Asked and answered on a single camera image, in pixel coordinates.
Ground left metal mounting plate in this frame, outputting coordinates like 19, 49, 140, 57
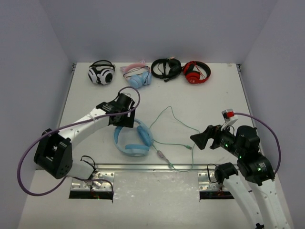
70, 170, 115, 192

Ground metal mounting plate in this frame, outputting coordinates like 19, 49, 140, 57
197, 171, 225, 192
70, 170, 115, 192

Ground aluminium table edge rail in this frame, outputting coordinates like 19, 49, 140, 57
96, 163, 220, 172

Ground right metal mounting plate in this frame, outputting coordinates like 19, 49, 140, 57
197, 171, 225, 192

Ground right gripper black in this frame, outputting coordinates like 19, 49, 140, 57
190, 121, 244, 158

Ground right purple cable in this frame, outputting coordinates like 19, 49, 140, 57
234, 112, 282, 177

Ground pink blue cat-ear headphones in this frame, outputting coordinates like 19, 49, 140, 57
120, 60, 152, 89

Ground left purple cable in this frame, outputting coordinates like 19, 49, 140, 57
18, 86, 141, 197

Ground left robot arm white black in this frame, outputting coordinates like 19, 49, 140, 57
34, 93, 135, 180

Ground purple cable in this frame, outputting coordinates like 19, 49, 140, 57
18, 86, 141, 197
234, 112, 282, 177

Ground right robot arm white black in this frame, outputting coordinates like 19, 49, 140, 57
190, 125, 290, 229

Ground red black headphones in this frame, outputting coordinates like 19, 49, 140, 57
182, 61, 211, 84

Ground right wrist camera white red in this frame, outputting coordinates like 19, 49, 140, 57
221, 109, 238, 131

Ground black headset with microphone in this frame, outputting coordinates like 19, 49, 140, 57
151, 58, 182, 83

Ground white black headphones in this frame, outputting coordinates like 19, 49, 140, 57
88, 60, 115, 85

